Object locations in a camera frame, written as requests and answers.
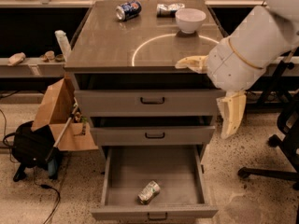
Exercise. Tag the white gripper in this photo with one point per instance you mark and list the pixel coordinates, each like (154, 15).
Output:
(231, 66)

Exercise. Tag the green 7up can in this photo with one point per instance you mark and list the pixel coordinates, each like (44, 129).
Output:
(149, 192)

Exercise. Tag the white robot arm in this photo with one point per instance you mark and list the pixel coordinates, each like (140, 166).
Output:
(267, 32)

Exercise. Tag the bottom grey drawer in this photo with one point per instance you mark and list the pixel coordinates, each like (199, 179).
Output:
(177, 170)

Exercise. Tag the grey drawer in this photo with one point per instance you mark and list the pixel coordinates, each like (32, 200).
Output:
(177, 170)
(152, 136)
(148, 103)

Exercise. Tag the middle grey drawer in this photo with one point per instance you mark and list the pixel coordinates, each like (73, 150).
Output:
(152, 136)

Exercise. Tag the grey drawer cabinet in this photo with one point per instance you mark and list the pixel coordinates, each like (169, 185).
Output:
(139, 54)

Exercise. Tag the blue pepsi can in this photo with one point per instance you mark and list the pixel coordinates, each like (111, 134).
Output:
(128, 10)

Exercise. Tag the top grey drawer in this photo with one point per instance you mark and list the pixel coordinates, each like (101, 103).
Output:
(148, 103)

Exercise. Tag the white bowl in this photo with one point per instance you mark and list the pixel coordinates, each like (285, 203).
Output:
(190, 20)

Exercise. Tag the black office chair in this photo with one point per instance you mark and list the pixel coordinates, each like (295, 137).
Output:
(288, 146)

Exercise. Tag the crumpled silver chip bag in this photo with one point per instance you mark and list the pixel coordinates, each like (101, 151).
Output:
(164, 10)

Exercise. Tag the brown cardboard box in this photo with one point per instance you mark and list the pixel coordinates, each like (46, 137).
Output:
(53, 112)

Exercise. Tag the white plastic bottle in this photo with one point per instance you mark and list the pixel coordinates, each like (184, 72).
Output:
(63, 43)

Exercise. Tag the black bag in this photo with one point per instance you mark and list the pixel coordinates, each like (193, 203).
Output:
(34, 148)

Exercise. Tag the grey handled floor tool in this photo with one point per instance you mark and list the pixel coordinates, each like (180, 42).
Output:
(59, 140)

